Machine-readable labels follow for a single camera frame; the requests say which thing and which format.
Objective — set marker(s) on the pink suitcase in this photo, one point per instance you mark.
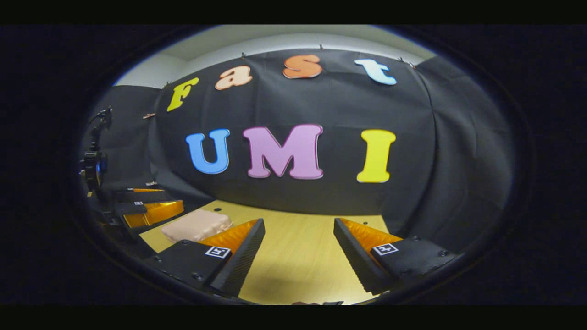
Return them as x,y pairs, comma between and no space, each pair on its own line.
197,224

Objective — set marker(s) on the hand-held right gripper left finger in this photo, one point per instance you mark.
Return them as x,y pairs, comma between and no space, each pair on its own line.
243,261

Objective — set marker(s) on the black backdrop cloth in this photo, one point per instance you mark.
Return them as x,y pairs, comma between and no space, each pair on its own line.
344,105

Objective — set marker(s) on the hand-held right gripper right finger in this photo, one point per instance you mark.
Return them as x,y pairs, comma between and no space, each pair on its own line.
357,261

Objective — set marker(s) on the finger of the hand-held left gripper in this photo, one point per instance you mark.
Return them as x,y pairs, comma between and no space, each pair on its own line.
130,208
146,196

